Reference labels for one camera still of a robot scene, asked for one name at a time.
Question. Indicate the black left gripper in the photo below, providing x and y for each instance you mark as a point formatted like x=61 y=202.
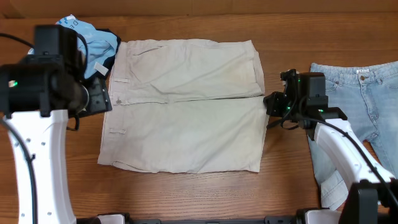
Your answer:
x=99 y=97

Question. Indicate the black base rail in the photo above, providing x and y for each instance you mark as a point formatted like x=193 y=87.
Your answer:
x=214 y=220

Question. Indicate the light blue folded t-shirt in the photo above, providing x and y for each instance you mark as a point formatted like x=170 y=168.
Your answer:
x=96 y=53

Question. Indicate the black folded garment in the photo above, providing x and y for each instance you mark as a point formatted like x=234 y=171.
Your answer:
x=108 y=48

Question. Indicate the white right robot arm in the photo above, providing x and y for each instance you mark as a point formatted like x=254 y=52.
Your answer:
x=372 y=196

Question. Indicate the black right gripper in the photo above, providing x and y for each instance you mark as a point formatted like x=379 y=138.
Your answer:
x=274 y=104

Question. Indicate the beige khaki shorts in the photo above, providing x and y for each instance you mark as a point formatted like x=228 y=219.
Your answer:
x=185 y=106

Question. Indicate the light blue denim jeans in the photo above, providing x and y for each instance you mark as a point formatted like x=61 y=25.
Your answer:
x=368 y=96

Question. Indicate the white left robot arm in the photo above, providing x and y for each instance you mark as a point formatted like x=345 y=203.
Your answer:
x=38 y=97

